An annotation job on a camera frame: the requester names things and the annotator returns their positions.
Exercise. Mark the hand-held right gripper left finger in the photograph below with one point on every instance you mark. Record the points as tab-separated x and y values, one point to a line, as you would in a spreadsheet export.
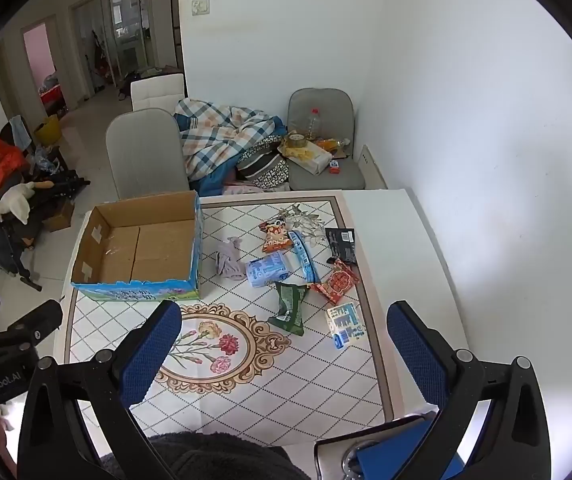
151	355

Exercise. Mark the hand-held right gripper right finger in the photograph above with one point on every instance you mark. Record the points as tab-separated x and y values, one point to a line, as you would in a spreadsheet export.
415	355

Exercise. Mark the yellow tissue packet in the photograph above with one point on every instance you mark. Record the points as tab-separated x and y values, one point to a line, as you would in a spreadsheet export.
344	322

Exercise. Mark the red snack packet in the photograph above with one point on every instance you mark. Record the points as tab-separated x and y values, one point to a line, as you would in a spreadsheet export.
338	282

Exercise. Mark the grey-purple cloth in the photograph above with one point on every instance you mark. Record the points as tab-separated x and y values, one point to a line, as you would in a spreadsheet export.
228	262

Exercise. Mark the black snack packet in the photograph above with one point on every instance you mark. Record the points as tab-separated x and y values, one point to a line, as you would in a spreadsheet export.
341	245

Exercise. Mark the green snack packet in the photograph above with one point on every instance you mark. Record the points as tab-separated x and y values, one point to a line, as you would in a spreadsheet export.
290	307

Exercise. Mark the light blue tissue packet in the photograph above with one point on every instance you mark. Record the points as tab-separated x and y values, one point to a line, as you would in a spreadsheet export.
266	270

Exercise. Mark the long blue packet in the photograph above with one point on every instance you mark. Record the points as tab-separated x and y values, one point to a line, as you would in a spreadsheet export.
303	257

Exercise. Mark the orange snack packet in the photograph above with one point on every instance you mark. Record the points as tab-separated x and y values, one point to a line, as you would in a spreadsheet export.
276	240

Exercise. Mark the person's left forearm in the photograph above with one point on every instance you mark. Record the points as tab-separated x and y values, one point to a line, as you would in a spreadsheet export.
3	440

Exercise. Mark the black stroller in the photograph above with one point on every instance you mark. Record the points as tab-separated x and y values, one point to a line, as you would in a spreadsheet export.
11	245

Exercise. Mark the white goose plush toy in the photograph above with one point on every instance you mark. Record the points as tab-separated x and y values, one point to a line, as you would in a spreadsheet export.
8	205

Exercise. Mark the small brown cardboard box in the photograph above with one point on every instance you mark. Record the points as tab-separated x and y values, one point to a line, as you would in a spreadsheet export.
58	216

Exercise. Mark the person's dark fleece clothing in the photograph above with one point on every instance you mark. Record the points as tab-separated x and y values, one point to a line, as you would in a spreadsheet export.
216	457

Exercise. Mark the light blue cloth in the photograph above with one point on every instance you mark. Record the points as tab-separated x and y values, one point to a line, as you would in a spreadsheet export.
18	129

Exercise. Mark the yellow bucket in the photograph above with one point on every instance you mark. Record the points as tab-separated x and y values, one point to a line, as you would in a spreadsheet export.
48	131

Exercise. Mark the pink cloth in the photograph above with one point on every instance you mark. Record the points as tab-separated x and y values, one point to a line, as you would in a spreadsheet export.
241	190

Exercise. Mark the grey chair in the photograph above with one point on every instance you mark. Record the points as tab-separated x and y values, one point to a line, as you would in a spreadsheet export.
141	155
323	102

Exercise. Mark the small red box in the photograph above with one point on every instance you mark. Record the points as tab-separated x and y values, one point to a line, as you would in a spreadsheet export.
335	169

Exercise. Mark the pale yellow packet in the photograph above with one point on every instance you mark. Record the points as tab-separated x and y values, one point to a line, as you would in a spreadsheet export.
316	160

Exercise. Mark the plaid blanket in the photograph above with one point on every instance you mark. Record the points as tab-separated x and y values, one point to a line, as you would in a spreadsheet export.
216	135

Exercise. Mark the tape roll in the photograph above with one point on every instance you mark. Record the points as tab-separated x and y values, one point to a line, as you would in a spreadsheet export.
296	141

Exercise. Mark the clear plastic oil bottle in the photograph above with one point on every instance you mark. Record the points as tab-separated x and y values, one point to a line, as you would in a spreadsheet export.
314	124

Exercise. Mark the white chair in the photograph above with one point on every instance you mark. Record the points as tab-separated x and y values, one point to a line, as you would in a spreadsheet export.
158	87

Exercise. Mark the wall light switch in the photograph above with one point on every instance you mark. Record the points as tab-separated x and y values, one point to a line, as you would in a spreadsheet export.
201	7

